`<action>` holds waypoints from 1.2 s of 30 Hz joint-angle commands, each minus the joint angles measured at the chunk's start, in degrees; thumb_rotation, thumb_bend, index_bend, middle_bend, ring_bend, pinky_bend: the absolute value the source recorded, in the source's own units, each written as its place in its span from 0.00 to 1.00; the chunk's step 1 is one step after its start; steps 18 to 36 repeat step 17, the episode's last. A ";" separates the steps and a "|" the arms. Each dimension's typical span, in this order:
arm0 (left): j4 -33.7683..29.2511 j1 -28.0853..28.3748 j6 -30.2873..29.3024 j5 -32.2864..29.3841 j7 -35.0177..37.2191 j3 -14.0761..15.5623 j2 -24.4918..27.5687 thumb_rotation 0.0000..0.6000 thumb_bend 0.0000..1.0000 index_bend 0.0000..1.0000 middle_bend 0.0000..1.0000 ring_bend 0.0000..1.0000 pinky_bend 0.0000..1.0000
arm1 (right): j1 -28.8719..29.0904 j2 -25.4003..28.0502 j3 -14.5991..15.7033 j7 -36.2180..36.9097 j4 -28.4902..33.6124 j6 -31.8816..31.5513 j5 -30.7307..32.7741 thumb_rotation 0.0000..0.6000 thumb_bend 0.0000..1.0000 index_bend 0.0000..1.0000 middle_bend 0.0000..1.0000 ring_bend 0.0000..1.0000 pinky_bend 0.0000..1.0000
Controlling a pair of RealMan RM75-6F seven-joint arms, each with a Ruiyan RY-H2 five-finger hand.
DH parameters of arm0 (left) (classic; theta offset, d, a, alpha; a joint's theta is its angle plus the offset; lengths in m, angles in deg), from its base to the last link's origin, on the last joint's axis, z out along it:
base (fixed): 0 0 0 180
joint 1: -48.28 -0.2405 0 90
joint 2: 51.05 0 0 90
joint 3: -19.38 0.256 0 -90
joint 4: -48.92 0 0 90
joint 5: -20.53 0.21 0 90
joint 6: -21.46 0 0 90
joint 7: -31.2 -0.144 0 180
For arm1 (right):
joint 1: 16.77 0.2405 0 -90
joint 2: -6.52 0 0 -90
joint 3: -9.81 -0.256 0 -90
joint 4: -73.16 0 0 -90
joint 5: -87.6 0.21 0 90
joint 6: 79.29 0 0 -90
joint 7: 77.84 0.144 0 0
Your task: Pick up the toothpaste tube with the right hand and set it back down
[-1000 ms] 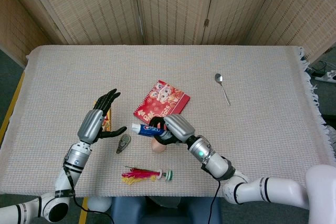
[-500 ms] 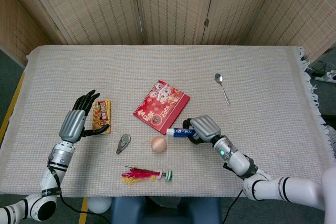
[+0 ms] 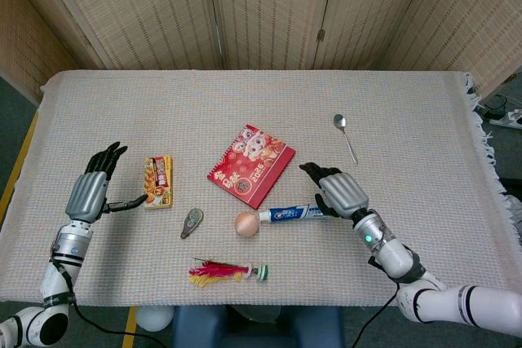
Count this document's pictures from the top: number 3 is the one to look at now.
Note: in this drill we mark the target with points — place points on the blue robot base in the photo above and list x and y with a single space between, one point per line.
195 327

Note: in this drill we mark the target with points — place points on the colourful feather shuttlecock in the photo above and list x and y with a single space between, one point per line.
220 271

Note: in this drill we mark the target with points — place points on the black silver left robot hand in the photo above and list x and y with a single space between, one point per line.
85 197

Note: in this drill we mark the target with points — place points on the metal spoon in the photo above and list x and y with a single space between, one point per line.
339 121

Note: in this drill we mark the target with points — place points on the white power strip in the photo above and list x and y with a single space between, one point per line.
507 120

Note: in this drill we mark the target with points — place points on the blue white toothpaste tube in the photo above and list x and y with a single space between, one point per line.
285 213

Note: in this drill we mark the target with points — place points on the beige woven tablecloth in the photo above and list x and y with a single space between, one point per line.
122 120

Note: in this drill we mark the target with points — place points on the beige woven folding screen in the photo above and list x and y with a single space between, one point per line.
265 10

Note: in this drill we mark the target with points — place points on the white round ball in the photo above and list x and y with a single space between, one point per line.
154 317

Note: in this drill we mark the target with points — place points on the grey correction tape dispenser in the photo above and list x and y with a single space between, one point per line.
191 223

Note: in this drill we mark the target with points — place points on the yellow curry box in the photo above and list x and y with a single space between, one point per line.
159 181

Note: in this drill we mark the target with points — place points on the red spiral desk calendar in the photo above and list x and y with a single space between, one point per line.
250 166

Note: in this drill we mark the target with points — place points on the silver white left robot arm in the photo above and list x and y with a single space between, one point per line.
71 242

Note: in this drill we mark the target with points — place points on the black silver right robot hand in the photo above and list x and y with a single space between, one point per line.
344 193

